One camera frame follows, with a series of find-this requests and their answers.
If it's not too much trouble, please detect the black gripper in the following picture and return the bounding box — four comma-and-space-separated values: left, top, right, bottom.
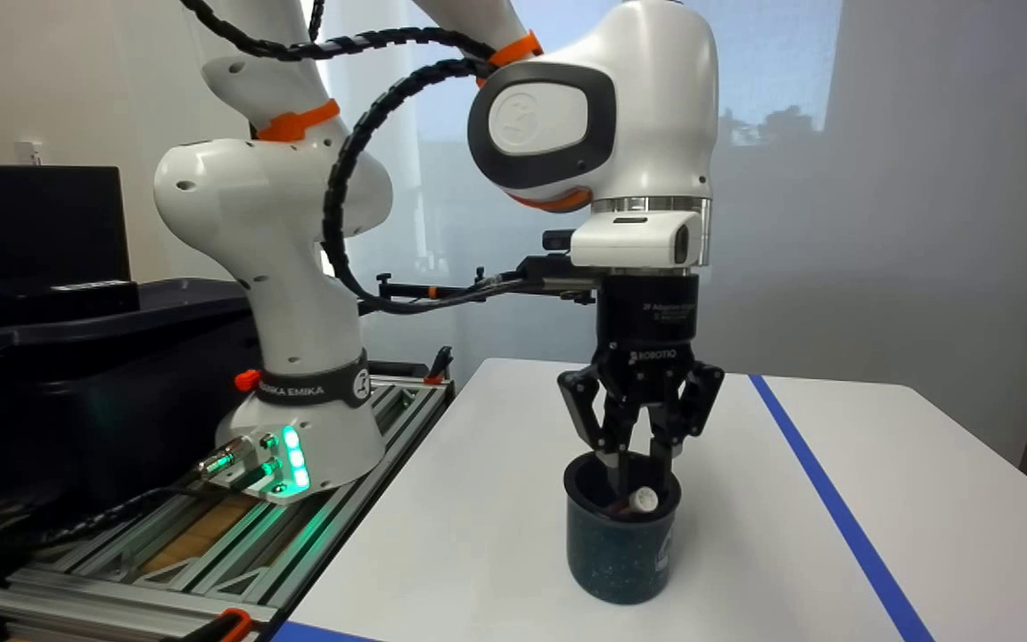
555, 273, 725, 465

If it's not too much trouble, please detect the robot base with green lights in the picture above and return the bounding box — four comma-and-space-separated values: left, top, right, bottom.
196, 391, 387, 504

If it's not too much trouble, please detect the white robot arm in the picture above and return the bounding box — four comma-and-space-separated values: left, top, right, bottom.
154, 0, 722, 478

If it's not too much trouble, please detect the dark teal mug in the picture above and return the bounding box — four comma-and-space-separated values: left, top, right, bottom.
564, 452, 680, 607

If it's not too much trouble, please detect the long blue tape strip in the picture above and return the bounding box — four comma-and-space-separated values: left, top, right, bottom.
753, 374, 935, 642

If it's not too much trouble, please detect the short blue tape strip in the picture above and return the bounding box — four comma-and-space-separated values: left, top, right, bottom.
269, 620, 375, 642

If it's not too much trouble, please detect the black storage box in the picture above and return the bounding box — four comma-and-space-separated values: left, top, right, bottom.
0, 278, 256, 574

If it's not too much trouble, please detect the black monitor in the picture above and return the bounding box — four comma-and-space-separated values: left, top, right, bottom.
0, 163, 136, 324

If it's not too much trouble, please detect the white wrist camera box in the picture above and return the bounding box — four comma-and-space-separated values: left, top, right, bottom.
572, 210, 704, 272

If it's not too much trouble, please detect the black corrugated cable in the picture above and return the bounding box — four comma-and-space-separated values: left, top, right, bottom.
177, 0, 505, 314

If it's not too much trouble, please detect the aluminium extrusion base frame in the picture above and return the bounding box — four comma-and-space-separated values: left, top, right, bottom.
0, 377, 452, 642

